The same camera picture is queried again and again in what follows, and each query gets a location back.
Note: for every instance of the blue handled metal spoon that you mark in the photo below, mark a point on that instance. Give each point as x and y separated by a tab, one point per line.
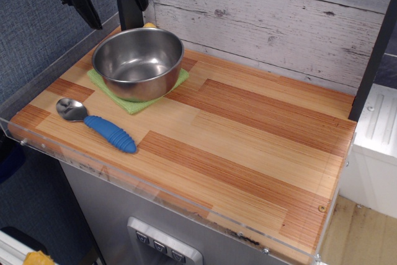
74	111

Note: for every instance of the clear acrylic table guard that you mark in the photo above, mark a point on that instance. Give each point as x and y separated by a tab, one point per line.
247	152

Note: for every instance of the yellow object bottom left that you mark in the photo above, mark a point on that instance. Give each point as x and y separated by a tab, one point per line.
37	258

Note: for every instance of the stainless steel bowl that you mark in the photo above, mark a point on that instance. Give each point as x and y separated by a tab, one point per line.
139	65

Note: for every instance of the silver toy fridge cabinet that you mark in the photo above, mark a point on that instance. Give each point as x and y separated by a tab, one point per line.
107	207

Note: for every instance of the dark vertical post right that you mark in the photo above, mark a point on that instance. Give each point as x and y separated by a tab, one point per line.
376	56

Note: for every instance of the dark vertical post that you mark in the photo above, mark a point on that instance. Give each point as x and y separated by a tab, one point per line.
130	15
376	56

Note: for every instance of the yellow toy corn cob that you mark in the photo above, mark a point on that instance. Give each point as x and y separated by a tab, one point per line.
149	25

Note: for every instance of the white ribbed box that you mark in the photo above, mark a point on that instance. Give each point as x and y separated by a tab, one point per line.
369	177

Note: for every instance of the dark vertical post left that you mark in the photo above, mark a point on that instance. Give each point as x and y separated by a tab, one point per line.
130	15

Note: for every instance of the silver dispenser button panel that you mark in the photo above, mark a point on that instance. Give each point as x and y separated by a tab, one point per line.
162	242

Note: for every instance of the green microfiber cloth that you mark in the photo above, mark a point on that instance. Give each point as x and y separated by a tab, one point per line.
130	107

